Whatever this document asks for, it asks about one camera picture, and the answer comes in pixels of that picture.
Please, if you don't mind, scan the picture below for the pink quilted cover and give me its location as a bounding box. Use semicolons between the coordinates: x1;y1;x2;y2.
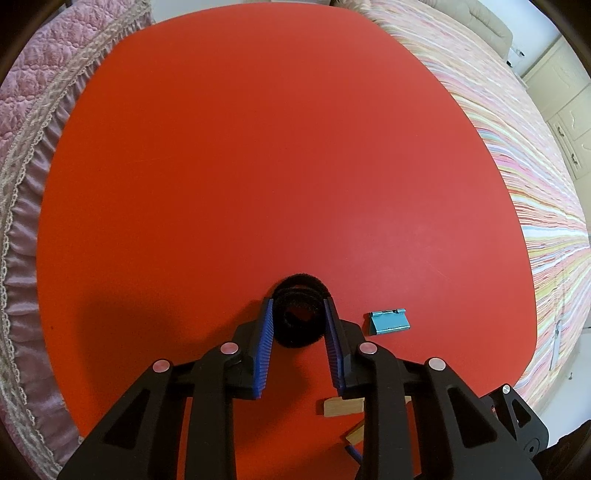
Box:
0;0;153;480

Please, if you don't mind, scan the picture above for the white cable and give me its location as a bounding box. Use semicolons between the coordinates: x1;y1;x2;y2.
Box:
549;318;564;371

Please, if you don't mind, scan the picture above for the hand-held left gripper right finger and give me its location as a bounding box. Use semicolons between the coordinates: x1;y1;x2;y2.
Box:
323;298;541;480

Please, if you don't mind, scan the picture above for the small blue hinged clip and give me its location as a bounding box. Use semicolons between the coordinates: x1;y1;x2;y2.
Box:
368;308;411;336

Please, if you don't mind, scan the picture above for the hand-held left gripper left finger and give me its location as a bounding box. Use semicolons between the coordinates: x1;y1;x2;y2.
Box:
58;298;275;480

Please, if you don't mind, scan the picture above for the beige padded headboard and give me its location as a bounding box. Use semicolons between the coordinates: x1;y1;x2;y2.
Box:
462;0;514;47

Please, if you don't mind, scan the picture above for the cream wardrobe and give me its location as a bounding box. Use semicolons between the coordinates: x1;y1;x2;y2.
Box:
524;32;591;181

